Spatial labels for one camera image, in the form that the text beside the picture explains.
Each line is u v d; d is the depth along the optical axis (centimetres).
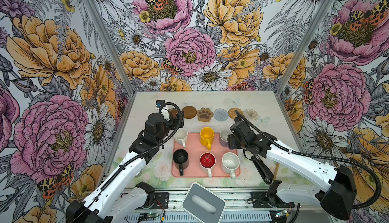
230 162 85
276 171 83
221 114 108
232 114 108
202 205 72
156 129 55
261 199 74
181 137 94
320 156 44
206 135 96
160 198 74
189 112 109
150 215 71
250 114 108
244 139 59
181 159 85
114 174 45
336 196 38
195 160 88
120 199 55
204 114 108
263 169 81
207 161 86
